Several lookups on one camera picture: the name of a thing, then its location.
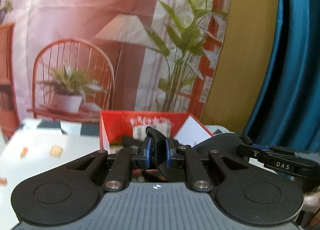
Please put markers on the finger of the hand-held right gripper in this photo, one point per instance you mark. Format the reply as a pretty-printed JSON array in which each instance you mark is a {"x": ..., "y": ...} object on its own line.
[{"x": 252, "y": 152}]

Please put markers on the white printed tablecloth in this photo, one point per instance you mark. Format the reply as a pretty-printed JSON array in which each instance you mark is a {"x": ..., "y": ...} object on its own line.
[{"x": 37, "y": 145}]

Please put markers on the printed room-scene wall poster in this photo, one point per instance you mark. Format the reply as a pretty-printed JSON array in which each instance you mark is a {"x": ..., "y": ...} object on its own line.
[{"x": 87, "y": 32}]

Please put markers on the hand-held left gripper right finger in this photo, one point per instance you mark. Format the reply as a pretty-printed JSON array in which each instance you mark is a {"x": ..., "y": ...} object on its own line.
[{"x": 168, "y": 153}]

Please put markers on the blue curtain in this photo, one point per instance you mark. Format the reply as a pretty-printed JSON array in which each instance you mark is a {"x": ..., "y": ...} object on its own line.
[{"x": 287, "y": 57}]

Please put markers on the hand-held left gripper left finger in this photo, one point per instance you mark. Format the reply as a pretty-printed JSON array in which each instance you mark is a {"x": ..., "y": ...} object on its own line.
[{"x": 148, "y": 153}]

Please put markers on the red cardboard box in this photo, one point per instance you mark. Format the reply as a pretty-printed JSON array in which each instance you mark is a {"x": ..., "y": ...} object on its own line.
[{"x": 115, "y": 125}]

